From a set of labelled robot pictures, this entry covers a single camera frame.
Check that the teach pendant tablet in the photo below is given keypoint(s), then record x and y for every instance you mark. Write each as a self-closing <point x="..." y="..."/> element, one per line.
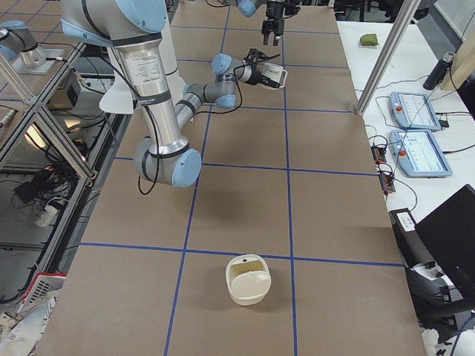
<point x="413" y="111"/>
<point x="418" y="154"/>

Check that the green cloth pouch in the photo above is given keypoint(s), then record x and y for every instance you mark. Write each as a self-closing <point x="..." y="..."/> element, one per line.
<point x="369" y="40"/>

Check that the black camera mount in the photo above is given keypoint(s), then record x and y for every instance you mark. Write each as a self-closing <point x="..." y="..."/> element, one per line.
<point x="255" y="56"/>

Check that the far teach pendant tablet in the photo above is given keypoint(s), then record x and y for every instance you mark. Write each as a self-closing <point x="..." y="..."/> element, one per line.
<point x="413" y="111"/>

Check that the near teach pendant tablet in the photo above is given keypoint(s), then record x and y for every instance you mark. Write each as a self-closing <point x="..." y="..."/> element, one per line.
<point x="418" y="154"/>

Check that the black water bottle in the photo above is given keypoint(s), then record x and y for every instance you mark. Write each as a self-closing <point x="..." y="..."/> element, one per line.
<point x="439" y="71"/>

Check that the black laptop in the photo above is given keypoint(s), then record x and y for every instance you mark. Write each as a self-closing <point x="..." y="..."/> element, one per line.
<point x="448" y="234"/>

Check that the white ceramic mug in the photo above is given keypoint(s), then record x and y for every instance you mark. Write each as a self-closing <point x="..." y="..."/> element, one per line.
<point x="276" y="73"/>

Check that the aluminium frame post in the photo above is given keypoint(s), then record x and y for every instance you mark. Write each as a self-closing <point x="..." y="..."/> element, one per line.
<point x="396" y="33"/>

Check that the cream plastic basket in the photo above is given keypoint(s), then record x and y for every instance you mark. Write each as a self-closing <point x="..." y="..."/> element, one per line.
<point x="248" y="279"/>

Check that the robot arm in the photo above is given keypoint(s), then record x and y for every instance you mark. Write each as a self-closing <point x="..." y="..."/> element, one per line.
<point x="247" y="7"/>
<point x="134" y="30"/>

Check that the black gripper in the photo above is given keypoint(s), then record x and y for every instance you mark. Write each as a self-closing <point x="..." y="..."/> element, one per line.
<point x="273" y="12"/>
<point x="255" y="77"/>

